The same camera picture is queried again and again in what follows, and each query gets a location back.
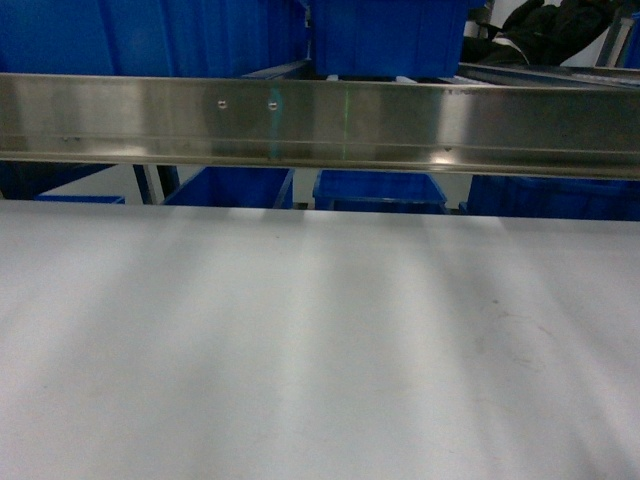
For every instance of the blue bin lower centre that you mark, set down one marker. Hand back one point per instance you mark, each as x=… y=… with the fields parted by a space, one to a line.
x=379 y=192

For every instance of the blue bin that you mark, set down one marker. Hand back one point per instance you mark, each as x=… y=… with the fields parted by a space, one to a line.
x=376 y=38
x=554 y=198
x=379 y=192
x=236 y=187
x=193 y=39

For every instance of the blue bin lower left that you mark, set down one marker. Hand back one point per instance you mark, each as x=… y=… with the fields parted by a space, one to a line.
x=236 y=187

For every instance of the blue bin lower right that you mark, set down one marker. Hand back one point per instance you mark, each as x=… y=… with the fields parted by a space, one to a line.
x=554 y=198

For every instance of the blue bin upper centre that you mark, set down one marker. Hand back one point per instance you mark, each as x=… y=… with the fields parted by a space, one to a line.
x=376 y=38

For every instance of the blue bin upper left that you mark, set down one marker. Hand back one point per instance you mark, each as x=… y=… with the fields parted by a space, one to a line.
x=193 y=39

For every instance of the person in black clothes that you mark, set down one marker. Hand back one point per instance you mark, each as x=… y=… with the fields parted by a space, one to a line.
x=541 y=34

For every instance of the stainless steel shelf rail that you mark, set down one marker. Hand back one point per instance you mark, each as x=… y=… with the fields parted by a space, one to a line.
x=444 y=128

